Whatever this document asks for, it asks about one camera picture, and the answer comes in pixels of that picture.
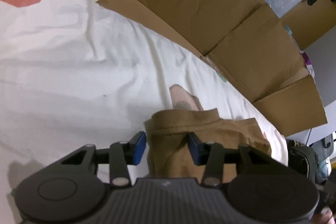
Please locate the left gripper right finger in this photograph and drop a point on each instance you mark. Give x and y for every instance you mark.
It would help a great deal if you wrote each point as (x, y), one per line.
(210, 155)

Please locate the black suitcase with handle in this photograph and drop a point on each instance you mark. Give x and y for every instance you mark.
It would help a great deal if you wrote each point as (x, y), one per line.
(324, 148)

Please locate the person's right hand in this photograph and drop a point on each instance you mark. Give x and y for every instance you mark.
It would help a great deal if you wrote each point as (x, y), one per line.
(324, 217)

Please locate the black folded garment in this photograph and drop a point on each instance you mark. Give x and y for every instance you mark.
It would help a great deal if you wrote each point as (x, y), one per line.
(303, 160)

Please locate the cream bear print blanket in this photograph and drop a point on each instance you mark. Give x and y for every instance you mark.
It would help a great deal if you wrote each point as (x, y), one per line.
(76, 73)

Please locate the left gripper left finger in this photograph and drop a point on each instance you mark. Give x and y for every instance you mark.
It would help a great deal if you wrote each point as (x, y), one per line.
(122, 154)

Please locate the large cardboard box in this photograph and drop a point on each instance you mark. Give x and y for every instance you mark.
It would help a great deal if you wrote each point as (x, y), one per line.
(247, 43)

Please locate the brown t-shirt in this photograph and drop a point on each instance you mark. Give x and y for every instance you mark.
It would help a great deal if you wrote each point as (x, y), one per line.
(172, 133)

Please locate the purple white refill pouch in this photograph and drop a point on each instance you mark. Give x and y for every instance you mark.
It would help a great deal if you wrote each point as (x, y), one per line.
(308, 63)

